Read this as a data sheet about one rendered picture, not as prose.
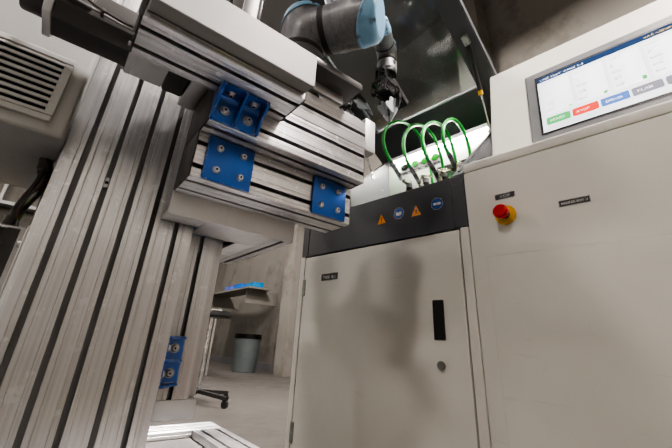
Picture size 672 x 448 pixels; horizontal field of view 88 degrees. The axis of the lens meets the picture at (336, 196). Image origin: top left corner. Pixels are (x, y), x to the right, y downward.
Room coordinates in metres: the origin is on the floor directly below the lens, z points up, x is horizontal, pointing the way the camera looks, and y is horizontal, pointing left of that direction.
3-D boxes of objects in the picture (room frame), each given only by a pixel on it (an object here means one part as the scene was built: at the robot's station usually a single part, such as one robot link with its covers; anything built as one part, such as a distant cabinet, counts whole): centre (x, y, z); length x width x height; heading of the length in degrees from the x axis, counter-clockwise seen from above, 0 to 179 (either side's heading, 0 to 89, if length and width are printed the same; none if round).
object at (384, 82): (1.02, -0.16, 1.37); 0.09 x 0.08 x 0.12; 134
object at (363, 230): (1.16, -0.13, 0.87); 0.62 x 0.04 x 0.16; 44
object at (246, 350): (6.33, 1.33, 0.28); 0.47 x 0.45 x 0.57; 37
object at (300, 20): (0.67, 0.10, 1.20); 0.13 x 0.12 x 0.14; 70
